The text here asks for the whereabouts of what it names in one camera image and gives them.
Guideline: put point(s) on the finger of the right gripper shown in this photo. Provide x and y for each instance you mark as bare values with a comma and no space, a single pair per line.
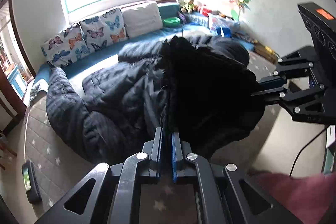
298,64
286,100

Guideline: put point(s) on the blue covered sofa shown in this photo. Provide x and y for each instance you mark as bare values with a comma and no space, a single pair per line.
166,10

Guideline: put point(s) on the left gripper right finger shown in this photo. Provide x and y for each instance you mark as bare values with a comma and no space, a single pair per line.
224,194

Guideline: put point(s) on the dark red cloth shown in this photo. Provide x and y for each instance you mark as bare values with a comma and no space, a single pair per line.
310,199

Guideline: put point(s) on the red toy box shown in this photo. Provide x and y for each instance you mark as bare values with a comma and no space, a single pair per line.
204,10

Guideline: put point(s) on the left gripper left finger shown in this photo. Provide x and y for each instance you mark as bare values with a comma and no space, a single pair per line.
110,193

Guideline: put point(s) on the right butterfly print cushion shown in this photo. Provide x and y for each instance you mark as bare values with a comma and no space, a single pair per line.
104,30

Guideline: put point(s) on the left butterfly print cushion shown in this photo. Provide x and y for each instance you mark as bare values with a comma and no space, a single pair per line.
66,47

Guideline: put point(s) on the blue white cabinet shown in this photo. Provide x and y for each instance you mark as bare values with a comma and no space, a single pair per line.
17,82

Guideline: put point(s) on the butterfly print cushion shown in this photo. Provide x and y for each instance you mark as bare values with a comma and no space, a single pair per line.
104,30
66,47

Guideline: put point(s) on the colourful pinwheel toy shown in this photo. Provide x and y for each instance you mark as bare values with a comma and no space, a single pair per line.
238,7

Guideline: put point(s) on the black puffer down jacket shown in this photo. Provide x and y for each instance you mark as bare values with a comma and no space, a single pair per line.
199,86

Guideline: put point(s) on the green plastic basin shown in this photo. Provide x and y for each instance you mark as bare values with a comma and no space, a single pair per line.
172,22

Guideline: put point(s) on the yellow green plush doll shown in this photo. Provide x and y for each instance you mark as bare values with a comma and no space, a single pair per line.
191,7

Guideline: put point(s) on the black smartphone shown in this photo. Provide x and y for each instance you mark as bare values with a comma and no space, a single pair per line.
30,183

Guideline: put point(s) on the plain white cushion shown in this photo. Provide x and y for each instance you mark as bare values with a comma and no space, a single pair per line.
142,19

